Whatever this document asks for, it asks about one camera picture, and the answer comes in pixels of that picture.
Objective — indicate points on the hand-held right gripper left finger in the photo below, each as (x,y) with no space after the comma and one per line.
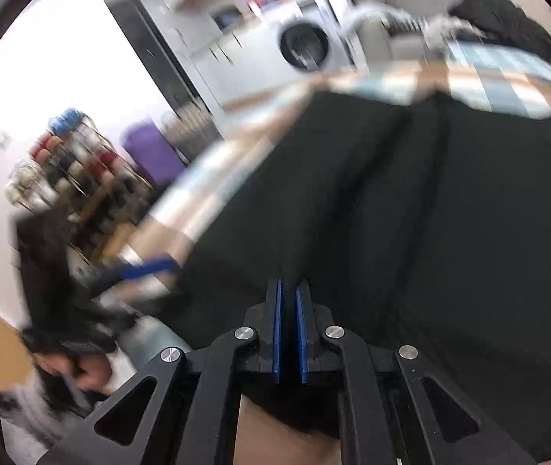
(277,334)

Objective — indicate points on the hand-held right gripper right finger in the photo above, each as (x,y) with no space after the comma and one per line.
(303,334)

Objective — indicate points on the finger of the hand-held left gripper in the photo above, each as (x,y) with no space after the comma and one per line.
(149,269)

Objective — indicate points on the black knit sweater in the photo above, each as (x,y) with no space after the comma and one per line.
(401,203)

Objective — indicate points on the person's left forearm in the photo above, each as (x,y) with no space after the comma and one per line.
(23,411)

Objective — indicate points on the person's left hand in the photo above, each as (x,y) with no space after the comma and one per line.
(91,373)

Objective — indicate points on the wooden shoe rack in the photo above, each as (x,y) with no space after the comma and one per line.
(77,179)

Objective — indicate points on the purple bin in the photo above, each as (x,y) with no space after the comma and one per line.
(152,152)

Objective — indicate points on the brown white plaid blanket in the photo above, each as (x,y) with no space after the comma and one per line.
(217,164)

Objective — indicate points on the woven basket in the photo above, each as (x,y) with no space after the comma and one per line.
(195,131)

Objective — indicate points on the dark door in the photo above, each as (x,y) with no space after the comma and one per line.
(159,48)

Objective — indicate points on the dark cooking pot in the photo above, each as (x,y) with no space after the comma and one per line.
(227,17)

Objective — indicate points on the white washing machine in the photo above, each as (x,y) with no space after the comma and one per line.
(304,43)

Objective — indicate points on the grey sofa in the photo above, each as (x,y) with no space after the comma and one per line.
(401,48)

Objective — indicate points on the white cloth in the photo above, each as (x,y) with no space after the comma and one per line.
(367,12)

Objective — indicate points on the teal plaid blanket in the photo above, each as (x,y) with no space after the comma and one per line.
(512,68)

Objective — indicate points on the black quilted jacket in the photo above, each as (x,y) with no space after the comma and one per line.
(498,19)

